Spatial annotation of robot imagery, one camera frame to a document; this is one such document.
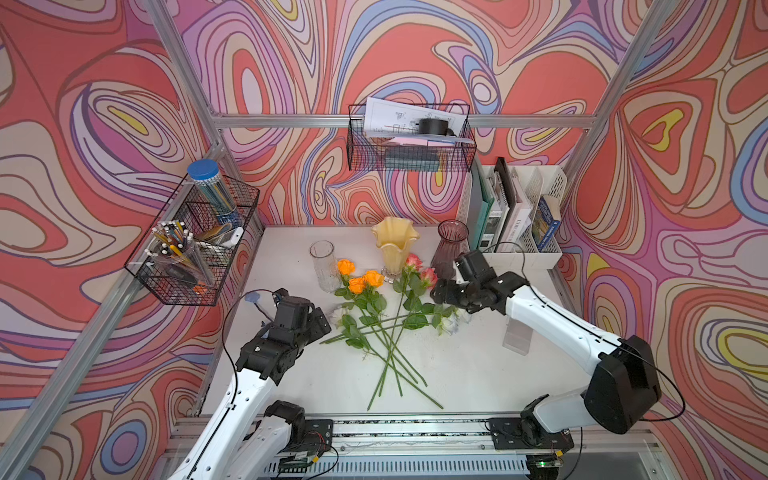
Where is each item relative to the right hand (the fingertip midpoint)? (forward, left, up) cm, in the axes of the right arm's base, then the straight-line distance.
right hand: (445, 303), depth 84 cm
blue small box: (+28, -39, +1) cm, 48 cm away
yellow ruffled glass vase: (+23, +14, +4) cm, 27 cm away
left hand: (-6, +35, +3) cm, 36 cm away
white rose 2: (-2, -3, -8) cm, 9 cm away
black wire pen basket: (+8, +58, +20) cm, 62 cm away
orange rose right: (+14, +20, -7) cm, 26 cm away
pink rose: (+21, +7, -9) cm, 24 cm away
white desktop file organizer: (+43, -38, +9) cm, 58 cm away
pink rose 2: (+14, +2, -8) cm, 17 cm away
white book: (+23, -25, +9) cm, 36 cm away
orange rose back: (+20, +30, -7) cm, 37 cm away
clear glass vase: (+15, +35, +1) cm, 38 cm away
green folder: (+23, -12, +17) cm, 31 cm away
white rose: (+2, +33, -8) cm, 34 cm away
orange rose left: (+12, +26, -8) cm, 30 cm away
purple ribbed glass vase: (+18, -4, +6) cm, 19 cm away
